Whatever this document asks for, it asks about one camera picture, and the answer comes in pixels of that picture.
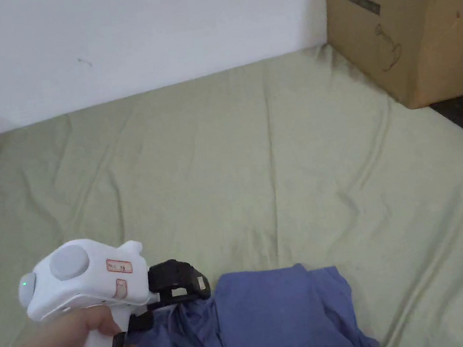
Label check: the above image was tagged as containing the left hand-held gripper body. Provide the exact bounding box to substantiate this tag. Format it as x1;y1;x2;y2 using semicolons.
12;226;176;347

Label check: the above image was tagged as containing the blue shirt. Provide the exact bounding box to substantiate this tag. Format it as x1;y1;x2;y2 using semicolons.
100;251;381;347

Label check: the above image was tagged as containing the bed with pale green sheet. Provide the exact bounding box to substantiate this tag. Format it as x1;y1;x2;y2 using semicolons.
0;21;463;347

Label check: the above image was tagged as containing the brown cardboard carton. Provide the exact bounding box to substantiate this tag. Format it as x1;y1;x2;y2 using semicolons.
320;0;463;122

